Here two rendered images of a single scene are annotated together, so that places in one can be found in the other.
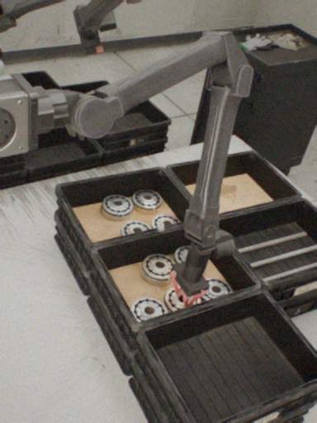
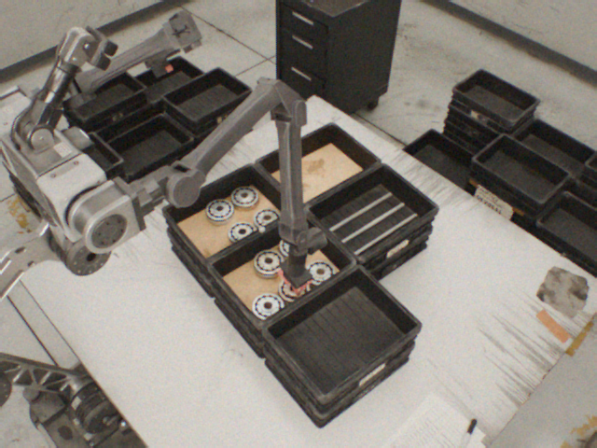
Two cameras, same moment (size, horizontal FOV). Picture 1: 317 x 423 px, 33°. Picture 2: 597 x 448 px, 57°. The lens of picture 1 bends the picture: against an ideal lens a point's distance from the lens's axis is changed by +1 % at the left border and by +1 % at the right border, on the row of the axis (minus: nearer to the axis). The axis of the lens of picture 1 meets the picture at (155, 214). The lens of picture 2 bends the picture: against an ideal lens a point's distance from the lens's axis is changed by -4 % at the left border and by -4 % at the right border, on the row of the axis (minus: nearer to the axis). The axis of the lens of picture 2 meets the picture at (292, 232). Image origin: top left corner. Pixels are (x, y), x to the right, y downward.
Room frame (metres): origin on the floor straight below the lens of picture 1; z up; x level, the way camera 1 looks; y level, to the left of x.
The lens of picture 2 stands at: (-0.05, -0.04, 2.42)
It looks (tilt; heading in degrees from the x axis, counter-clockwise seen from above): 50 degrees down; 356
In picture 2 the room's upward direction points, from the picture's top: 1 degrees clockwise
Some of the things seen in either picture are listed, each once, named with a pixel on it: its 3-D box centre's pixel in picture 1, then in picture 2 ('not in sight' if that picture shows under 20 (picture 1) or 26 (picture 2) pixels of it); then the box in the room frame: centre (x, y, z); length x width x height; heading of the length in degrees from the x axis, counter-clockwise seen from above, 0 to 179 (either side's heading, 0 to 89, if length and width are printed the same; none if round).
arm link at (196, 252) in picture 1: (201, 253); (298, 252); (1.02, -0.13, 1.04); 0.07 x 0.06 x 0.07; 129
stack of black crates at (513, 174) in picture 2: not in sight; (508, 198); (1.85, -1.26, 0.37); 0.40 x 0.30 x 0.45; 41
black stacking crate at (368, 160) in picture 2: (229, 195); (317, 173); (1.54, -0.24, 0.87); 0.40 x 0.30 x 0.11; 125
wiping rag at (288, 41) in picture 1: (288, 40); not in sight; (3.15, -0.55, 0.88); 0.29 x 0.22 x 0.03; 131
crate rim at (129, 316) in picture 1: (175, 269); (282, 265); (1.07, -0.08, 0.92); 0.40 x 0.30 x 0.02; 125
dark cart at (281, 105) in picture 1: (258, 112); (335, 52); (3.04, -0.50, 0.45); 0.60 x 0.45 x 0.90; 131
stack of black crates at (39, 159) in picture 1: (53, 173); (151, 166); (2.20, 0.56, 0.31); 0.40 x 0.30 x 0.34; 131
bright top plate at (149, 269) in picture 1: (159, 266); (269, 261); (1.13, -0.04, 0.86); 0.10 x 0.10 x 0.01
